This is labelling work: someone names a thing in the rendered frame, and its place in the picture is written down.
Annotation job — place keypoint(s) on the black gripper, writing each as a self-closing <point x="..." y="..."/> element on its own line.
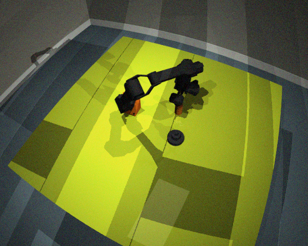
<point x="178" y="98"/>

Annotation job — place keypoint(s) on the orange tapered knob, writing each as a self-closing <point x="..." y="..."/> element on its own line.
<point x="178" y="110"/>

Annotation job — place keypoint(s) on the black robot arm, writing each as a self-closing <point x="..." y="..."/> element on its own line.
<point x="183" y="71"/>

